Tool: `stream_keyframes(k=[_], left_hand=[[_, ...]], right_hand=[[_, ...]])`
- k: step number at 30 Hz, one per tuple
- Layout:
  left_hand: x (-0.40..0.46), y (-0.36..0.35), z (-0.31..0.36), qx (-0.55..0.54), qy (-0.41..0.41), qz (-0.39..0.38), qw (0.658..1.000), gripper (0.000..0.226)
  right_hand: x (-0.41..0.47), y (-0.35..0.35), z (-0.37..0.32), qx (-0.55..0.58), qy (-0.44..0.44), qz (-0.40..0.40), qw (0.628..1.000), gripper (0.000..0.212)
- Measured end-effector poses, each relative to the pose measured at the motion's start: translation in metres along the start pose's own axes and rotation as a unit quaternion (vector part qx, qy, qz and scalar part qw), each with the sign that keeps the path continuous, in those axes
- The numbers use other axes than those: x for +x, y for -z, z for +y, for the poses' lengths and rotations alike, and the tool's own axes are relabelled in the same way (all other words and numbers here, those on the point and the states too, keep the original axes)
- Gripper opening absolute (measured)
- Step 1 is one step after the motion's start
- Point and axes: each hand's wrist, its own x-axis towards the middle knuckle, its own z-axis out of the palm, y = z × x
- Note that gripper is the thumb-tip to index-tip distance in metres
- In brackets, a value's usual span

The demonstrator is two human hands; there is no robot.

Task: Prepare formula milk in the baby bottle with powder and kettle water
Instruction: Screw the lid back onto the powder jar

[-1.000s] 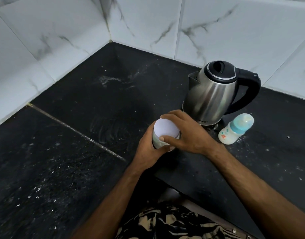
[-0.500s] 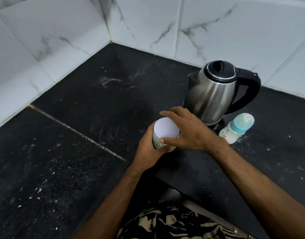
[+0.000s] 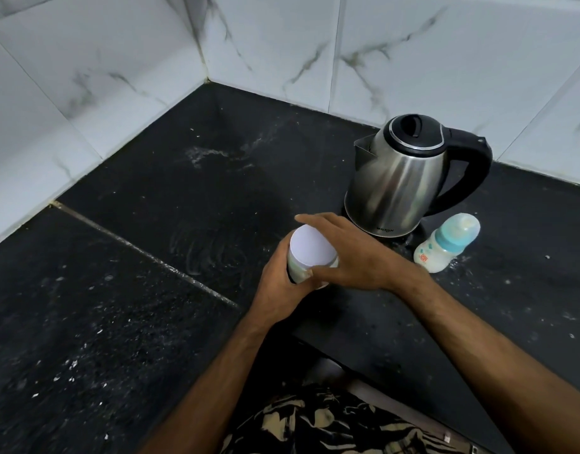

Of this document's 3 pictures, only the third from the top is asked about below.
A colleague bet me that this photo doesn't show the person's right hand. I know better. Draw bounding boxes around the person's right hand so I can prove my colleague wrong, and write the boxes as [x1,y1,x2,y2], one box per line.
[294,212,432,294]

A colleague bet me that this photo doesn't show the person's left hand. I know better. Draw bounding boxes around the person's left hand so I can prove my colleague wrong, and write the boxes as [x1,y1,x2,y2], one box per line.
[247,231,331,325]

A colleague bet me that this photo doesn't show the glass jar of white powder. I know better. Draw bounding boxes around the glass jar of white powder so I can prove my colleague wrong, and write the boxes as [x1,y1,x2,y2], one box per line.
[287,252,340,290]

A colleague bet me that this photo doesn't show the white jar lid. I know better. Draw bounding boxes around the white jar lid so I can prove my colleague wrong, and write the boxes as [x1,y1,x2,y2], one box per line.
[289,224,339,269]

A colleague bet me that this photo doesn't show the clear baby bottle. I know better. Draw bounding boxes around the clear baby bottle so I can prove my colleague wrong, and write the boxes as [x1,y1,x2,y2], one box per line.
[413,233,461,274]

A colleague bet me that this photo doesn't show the teal bottle nipple ring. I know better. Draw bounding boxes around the teal bottle nipple ring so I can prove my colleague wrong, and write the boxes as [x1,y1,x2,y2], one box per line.
[434,224,473,255]

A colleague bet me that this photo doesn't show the steel electric kettle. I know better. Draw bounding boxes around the steel electric kettle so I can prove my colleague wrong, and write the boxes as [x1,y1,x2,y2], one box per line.
[343,113,494,238]

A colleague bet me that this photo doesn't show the clear dome bottle cap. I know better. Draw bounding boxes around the clear dome bottle cap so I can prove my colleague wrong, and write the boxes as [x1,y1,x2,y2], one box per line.
[448,212,482,244]

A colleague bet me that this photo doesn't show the person's right forearm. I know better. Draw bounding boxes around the person's right forearm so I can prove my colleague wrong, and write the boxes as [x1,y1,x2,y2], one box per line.
[412,276,580,454]

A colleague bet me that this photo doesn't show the person's left forearm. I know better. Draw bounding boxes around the person's left forearm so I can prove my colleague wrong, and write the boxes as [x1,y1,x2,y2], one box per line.
[138,309,277,454]

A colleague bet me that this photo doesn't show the brown cabinet front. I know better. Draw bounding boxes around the brown cabinet front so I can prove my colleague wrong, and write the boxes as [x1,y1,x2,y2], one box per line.
[308,356,499,454]

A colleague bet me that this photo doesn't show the leaf patterned shorts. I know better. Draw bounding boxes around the leaf patterned shorts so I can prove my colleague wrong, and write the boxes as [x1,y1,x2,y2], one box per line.
[221,385,480,454]

